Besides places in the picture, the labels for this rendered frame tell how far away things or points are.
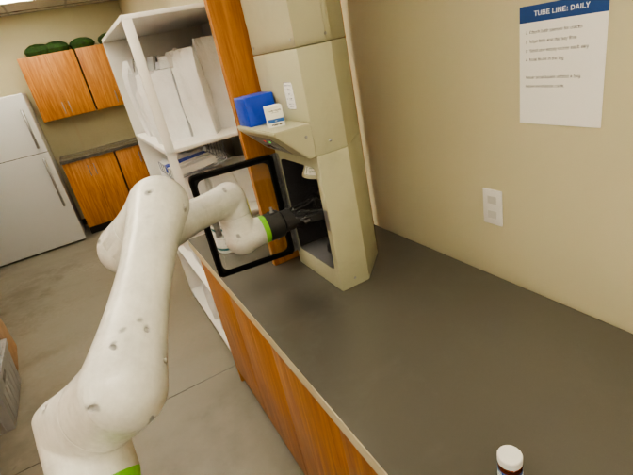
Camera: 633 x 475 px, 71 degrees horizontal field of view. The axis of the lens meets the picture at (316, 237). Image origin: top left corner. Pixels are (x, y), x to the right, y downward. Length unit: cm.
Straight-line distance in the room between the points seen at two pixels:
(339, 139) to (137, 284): 79
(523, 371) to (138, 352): 84
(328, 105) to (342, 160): 17
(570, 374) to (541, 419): 16
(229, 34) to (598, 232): 123
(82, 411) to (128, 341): 11
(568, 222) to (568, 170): 14
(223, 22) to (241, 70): 15
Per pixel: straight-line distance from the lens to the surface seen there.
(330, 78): 133
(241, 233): 138
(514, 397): 111
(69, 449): 81
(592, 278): 136
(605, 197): 125
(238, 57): 162
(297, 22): 130
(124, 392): 69
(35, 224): 623
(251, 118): 145
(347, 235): 144
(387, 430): 105
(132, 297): 78
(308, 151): 131
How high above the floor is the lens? 172
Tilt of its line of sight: 24 degrees down
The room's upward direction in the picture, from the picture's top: 12 degrees counter-clockwise
